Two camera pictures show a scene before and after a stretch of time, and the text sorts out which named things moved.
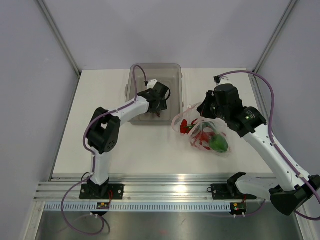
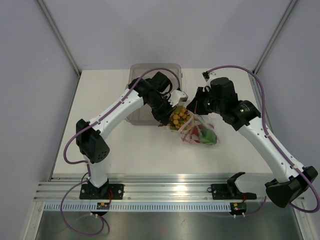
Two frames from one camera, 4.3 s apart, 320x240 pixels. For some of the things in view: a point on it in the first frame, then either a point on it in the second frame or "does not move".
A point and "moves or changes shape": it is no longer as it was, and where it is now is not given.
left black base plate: x=104 y=191 does not move
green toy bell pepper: x=218 y=143 to x=207 y=136
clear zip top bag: x=208 y=134 moves or changes shape
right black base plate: x=228 y=191 does not move
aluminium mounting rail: x=138 y=188 does not move
